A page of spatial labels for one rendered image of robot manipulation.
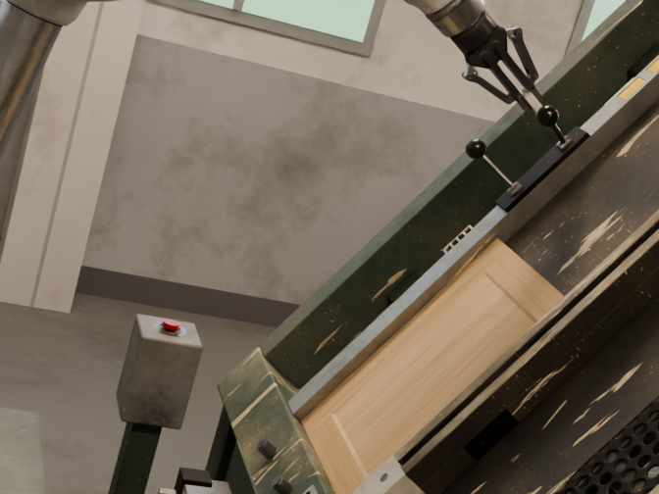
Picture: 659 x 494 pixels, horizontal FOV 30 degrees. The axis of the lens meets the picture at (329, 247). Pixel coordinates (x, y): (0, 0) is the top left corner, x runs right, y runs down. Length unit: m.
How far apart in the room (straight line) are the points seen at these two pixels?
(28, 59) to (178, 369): 0.67
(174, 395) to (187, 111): 2.75
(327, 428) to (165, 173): 3.01
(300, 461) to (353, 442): 0.10
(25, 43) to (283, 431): 0.80
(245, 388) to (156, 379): 0.18
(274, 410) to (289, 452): 0.15
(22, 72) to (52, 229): 2.81
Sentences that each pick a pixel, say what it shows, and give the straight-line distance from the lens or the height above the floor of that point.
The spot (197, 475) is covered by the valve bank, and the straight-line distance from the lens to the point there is 2.24.
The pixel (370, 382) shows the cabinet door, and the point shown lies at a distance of 2.18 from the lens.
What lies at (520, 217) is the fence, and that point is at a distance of 2.23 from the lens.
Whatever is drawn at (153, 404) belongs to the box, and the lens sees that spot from 2.39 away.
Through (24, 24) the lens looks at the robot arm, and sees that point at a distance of 2.04.
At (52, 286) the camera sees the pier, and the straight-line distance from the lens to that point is 4.92.
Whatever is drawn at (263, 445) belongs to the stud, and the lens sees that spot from 2.17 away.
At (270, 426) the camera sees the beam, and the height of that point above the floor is 0.87.
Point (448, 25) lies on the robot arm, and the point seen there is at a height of 1.64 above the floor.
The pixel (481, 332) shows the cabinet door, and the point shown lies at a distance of 2.05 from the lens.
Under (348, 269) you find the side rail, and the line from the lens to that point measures 2.45.
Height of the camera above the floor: 1.77
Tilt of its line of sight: 15 degrees down
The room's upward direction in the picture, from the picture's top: 16 degrees clockwise
